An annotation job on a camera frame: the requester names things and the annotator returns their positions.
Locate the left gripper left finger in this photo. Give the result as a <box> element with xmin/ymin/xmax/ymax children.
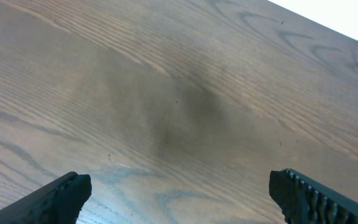
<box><xmin>0</xmin><ymin>172</ymin><xmax>92</xmax><ymax>224</ymax></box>

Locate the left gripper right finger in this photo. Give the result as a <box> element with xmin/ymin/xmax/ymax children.
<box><xmin>268</xmin><ymin>168</ymin><xmax>358</xmax><ymax>224</ymax></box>

